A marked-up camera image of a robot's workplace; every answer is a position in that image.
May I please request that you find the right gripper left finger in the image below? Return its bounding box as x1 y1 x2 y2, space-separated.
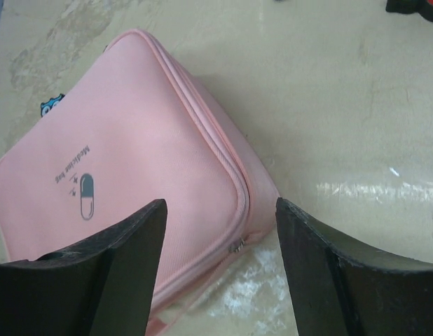
0 199 167 335

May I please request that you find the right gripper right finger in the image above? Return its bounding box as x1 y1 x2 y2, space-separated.
276 197 433 335

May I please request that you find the pink medicine kit case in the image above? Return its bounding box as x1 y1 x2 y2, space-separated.
0 29 279 335

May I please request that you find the blue owl tuner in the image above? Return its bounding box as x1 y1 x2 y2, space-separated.
40 93 65 117

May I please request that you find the small red black tuner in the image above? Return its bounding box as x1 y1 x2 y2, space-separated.
385 0 433 22

